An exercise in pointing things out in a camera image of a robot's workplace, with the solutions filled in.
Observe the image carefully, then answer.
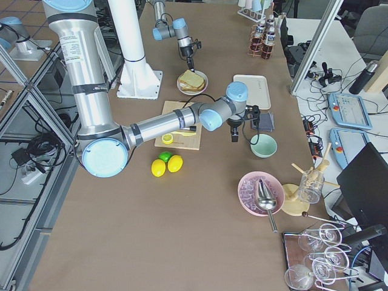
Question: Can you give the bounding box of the blue teach pendant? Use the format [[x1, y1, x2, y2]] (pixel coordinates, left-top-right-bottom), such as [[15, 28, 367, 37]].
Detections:
[[329, 128, 370, 169], [328, 93, 373, 130]]

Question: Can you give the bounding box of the yellow lemon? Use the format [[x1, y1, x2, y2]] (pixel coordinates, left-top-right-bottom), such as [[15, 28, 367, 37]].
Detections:
[[167, 155, 183, 173], [151, 159, 166, 178]]

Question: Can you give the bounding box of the black tray with glasses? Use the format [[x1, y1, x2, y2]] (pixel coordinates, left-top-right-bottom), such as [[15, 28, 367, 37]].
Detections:
[[283, 233, 361, 290]]

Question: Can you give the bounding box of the wine glass two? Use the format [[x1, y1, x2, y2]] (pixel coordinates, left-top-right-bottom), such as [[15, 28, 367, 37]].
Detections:
[[303, 247, 349, 272]]

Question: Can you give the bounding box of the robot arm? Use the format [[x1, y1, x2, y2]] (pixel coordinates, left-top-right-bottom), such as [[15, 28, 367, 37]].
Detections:
[[147, 0, 202, 72], [43, 1, 248, 178]]

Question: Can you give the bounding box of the cream rabbit tray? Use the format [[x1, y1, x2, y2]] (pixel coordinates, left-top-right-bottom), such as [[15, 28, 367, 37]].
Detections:
[[233, 75, 271, 110]]

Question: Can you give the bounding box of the plain bread slice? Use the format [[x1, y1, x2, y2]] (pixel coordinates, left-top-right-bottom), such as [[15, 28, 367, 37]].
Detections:
[[178, 70, 204, 87]]

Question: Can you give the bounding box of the wine glass one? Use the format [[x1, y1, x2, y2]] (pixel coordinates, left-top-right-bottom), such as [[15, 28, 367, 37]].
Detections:
[[298, 229, 324, 252]]

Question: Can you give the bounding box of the tea bottle one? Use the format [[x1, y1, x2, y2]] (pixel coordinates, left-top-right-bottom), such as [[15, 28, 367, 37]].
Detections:
[[249, 21, 266, 55]]

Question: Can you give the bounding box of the yellow plastic knife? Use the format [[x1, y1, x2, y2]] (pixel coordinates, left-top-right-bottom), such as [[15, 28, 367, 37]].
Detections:
[[171, 131, 196, 136]]

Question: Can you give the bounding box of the wooden cutting board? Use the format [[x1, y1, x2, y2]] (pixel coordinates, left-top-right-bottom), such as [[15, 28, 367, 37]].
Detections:
[[154, 100, 202, 151]]

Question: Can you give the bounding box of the white cup rack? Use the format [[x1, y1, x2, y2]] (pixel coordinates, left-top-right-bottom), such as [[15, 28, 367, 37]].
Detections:
[[238, 0, 273, 23]]

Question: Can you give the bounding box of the pink bowl with ice cubes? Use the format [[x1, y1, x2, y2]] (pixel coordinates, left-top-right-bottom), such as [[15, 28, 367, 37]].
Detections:
[[238, 171, 285, 217]]

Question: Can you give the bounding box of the wooden mug tree stand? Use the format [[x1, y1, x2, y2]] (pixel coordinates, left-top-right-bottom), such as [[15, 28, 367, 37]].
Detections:
[[281, 142, 340, 216]]

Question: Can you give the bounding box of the aluminium frame post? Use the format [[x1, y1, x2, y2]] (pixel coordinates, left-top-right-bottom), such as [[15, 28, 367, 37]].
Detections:
[[290, 0, 343, 96]]

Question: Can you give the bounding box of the white plate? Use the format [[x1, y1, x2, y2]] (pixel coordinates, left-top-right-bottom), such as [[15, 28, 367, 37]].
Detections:
[[176, 70, 208, 95]]

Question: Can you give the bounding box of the mint green bowl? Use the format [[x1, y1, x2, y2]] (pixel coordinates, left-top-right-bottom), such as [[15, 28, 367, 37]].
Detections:
[[250, 133, 278, 158]]

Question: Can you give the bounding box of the blue teach pendant far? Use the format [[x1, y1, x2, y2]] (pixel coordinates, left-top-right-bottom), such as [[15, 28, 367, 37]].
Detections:
[[328, 93, 373, 130]]

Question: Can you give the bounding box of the wine glass three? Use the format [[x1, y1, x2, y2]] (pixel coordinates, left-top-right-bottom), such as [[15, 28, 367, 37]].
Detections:
[[312, 258, 336, 285]]

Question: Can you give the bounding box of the dark grey cloth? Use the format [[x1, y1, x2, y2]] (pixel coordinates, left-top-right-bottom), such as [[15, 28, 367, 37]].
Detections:
[[251, 112, 275, 132]]

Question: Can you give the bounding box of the copper wire bottle rack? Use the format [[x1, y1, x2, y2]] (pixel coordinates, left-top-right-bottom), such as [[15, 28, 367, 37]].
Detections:
[[248, 15, 276, 59]]

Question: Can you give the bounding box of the yellow lemon right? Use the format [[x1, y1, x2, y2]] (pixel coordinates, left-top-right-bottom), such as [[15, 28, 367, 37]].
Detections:
[[167, 155, 183, 173]]

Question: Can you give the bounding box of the metal ice scoop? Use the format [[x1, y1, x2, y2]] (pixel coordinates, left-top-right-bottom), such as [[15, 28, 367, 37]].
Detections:
[[257, 179, 278, 233]]

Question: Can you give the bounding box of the tea bottle two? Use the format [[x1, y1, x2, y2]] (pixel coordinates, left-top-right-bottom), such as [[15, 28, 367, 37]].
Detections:
[[261, 27, 276, 59]]

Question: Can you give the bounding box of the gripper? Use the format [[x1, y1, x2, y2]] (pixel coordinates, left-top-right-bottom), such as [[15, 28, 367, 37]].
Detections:
[[180, 39, 202, 72], [227, 118, 244, 142]]

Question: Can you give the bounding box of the black monitor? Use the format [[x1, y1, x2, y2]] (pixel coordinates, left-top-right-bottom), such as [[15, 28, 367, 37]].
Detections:
[[337, 142, 387, 227]]

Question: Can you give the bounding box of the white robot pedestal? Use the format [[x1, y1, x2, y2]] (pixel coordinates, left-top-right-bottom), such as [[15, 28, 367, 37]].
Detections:
[[109, 0, 162, 100]]

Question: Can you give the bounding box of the wine glass four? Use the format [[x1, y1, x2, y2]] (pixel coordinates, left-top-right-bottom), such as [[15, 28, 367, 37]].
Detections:
[[284, 264, 315, 290]]

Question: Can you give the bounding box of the blue teach pendant near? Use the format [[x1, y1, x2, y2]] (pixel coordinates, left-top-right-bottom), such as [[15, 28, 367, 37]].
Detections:
[[329, 128, 370, 169]]

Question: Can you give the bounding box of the lime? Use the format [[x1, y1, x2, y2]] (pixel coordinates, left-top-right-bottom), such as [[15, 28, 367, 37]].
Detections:
[[158, 151, 173, 163]]

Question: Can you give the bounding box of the yellow lemon left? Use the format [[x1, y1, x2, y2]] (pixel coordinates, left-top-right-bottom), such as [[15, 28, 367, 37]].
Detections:
[[151, 159, 166, 178]]

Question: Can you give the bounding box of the glass mug on stand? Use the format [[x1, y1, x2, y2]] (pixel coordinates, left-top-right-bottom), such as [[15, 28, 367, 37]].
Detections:
[[296, 170, 325, 204]]

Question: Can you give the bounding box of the tea bottle three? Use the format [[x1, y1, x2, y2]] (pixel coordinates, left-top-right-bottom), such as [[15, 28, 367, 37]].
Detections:
[[266, 14, 275, 32]]

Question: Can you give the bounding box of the half lemon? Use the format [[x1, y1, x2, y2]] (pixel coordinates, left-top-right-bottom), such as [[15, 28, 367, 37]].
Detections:
[[161, 133, 174, 145]]

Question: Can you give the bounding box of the black thermos bottle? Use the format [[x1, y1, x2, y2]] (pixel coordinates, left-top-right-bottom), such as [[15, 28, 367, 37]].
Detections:
[[349, 60, 379, 95]]

